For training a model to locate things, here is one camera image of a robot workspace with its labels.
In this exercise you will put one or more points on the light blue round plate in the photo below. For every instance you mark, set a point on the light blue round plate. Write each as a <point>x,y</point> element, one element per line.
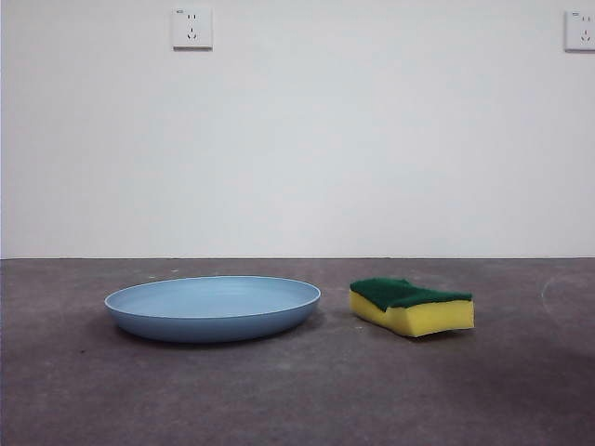
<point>211,306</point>

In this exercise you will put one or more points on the white wall socket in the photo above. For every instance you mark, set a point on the white wall socket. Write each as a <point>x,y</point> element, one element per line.
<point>581,31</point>
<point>193,29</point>

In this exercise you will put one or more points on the yellow sponge green scouring pad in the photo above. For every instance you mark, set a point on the yellow sponge green scouring pad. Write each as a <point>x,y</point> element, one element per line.
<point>427,316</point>

